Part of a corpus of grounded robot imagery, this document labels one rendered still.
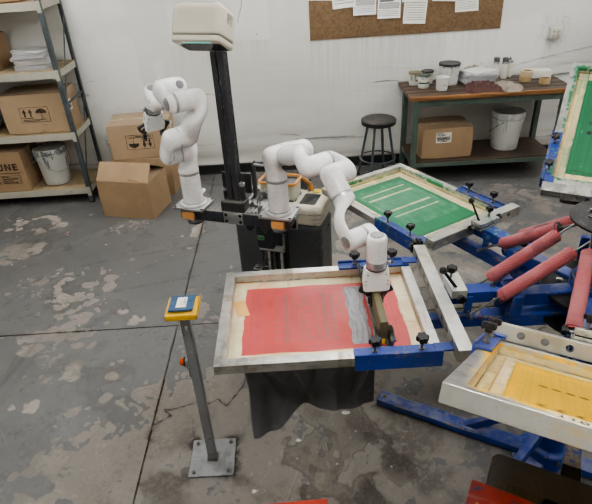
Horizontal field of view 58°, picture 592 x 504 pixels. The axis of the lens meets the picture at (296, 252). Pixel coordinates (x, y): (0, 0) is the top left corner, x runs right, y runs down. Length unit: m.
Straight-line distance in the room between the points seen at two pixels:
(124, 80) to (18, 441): 3.66
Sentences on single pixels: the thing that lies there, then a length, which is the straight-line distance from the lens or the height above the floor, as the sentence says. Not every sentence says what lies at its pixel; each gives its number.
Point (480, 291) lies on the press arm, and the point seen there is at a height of 1.04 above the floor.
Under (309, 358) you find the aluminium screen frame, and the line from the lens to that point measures 1.86.
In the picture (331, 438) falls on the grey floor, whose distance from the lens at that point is 2.91.
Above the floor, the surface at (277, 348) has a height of 0.96.
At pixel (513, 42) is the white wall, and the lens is 5.99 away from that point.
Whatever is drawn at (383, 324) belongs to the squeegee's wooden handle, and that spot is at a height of 1.05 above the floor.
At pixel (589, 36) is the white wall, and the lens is 6.30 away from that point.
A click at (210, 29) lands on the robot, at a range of 2.14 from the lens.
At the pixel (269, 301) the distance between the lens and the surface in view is 2.19.
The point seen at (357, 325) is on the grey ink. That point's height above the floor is 0.96.
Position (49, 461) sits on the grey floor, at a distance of 3.17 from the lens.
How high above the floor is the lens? 2.25
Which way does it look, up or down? 31 degrees down
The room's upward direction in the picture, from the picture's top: 3 degrees counter-clockwise
